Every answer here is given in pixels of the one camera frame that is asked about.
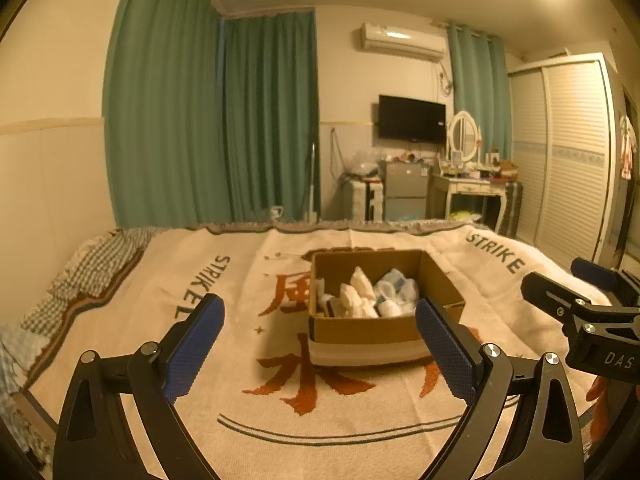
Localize checkered bedding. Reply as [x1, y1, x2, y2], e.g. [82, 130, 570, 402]
[0, 227, 163, 466]

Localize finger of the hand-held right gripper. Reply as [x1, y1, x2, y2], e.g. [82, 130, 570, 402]
[571, 257, 640, 313]
[520, 271, 601, 328]

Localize black wall television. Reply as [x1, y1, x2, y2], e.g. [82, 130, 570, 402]
[377, 94, 447, 142]

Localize printed cream blanket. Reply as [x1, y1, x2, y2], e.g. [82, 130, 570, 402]
[22, 222, 616, 480]

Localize grey mini fridge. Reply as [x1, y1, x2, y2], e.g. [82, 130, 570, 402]
[377, 160, 431, 221]

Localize cardboard box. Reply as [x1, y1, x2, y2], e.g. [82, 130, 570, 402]
[307, 249, 467, 368]

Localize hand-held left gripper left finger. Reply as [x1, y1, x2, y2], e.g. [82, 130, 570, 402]
[52, 294, 226, 480]

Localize green corner curtain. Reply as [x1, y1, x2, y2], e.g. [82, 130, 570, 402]
[220, 10, 321, 223]

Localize air conditioner pipe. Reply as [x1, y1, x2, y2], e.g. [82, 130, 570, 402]
[437, 60, 456, 96]

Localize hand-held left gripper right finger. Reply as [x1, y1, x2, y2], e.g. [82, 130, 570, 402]
[415, 297, 586, 480]

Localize person's right hand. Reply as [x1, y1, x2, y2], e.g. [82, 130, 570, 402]
[587, 375, 611, 443]

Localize blue tissue packet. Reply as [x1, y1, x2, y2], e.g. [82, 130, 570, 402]
[376, 269, 420, 295]

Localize hanging wall cable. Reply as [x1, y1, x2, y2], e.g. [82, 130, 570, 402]
[330, 127, 343, 176]

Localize narrow green curtain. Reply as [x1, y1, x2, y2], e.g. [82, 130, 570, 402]
[446, 22, 513, 161]

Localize white air conditioner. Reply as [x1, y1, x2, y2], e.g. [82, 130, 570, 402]
[356, 22, 447, 61]

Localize hanging garment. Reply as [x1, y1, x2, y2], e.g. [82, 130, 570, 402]
[619, 114, 638, 180]

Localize white louvred wardrobe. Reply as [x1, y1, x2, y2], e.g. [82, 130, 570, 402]
[507, 55, 626, 266]

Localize oval vanity mirror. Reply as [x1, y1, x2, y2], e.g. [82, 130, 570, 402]
[447, 110, 482, 158]

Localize white mop pole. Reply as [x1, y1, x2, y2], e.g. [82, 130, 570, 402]
[305, 142, 319, 223]

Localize clear plastic bag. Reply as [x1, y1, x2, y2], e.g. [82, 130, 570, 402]
[347, 149, 381, 178]

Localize white dressing table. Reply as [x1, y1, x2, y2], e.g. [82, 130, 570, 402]
[430, 172, 506, 231]

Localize white suitcase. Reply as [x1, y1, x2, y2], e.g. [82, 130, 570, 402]
[347, 177, 386, 221]

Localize black suitcase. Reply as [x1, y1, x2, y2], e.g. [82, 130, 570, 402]
[497, 181, 524, 238]

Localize wide green curtain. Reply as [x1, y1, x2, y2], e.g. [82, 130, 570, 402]
[102, 0, 223, 228]

